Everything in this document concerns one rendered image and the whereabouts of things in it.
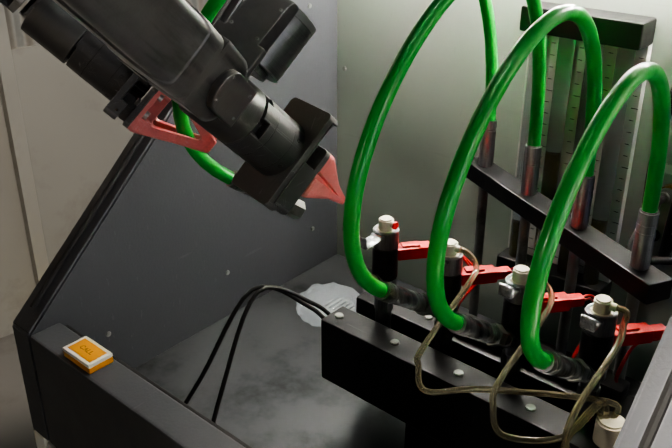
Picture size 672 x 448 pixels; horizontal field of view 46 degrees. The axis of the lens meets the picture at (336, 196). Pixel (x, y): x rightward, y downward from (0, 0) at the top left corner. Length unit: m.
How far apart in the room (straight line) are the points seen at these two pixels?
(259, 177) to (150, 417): 0.27
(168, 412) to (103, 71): 0.34
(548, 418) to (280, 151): 0.35
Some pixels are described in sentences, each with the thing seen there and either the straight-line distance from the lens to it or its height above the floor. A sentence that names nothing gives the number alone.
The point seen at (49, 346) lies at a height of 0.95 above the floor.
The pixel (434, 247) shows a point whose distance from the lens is 0.61.
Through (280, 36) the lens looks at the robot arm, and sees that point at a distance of 0.67.
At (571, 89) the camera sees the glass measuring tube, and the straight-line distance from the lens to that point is 0.99.
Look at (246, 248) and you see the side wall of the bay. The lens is 1.16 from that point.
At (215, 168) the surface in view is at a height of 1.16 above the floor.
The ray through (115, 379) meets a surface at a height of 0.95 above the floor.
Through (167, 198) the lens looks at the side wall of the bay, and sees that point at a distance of 1.03.
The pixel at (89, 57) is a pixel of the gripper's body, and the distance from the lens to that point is 0.77.
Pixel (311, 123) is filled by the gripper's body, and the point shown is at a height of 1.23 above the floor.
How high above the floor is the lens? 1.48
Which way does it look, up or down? 25 degrees down
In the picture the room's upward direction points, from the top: straight up
